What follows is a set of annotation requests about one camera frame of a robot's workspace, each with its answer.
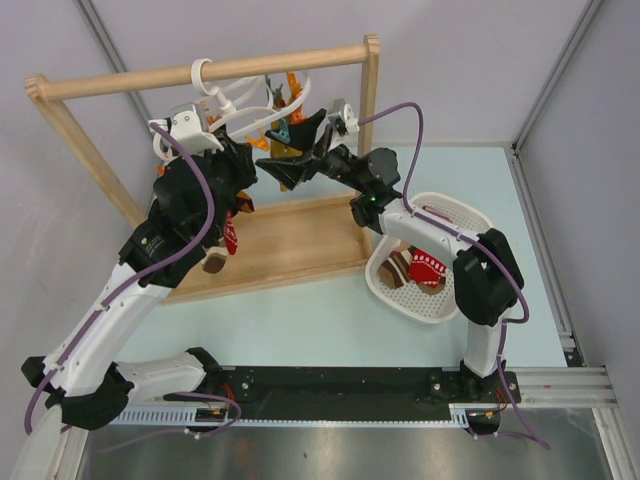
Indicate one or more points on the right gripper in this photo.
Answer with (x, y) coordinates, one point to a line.
(292, 172)

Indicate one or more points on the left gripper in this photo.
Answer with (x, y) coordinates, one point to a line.
(239, 158)

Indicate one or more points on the red patterned sock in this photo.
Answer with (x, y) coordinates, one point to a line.
(425, 269)
(229, 235)

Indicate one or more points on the white plastic clip hanger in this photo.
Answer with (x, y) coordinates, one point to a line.
(244, 100)

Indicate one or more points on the brown striped sock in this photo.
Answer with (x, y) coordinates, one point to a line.
(393, 272)
(214, 260)

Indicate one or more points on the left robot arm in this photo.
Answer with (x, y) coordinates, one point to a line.
(189, 224)

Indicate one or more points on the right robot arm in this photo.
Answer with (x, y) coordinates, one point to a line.
(487, 281)

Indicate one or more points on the mustard yellow sock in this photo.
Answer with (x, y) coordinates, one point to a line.
(283, 154)

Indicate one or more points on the black argyle sock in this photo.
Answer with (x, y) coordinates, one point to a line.
(244, 203)

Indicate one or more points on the yellow-orange peg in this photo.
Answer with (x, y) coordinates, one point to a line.
(261, 143)

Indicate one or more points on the orange peg on loop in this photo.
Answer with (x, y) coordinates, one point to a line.
(212, 120)

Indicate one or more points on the teal peg far side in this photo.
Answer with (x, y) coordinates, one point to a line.
(276, 93)

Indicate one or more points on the wooden clothes rack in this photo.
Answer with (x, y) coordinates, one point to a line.
(281, 244)

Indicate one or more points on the brown striped hanging sock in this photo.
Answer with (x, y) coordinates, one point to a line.
(214, 260)

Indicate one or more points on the white perforated plastic basket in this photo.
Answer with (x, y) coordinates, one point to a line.
(409, 300)

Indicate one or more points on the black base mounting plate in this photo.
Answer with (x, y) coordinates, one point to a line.
(365, 393)

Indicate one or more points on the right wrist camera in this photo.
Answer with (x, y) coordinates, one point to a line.
(342, 118)

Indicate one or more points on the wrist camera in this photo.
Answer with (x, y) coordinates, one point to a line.
(342, 118)
(188, 125)

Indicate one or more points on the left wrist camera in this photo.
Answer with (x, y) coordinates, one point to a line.
(188, 125)

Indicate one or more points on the white slotted cable duct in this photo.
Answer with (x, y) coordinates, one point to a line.
(207, 417)

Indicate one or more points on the aluminium frame rail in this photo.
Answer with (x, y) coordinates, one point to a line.
(564, 388)

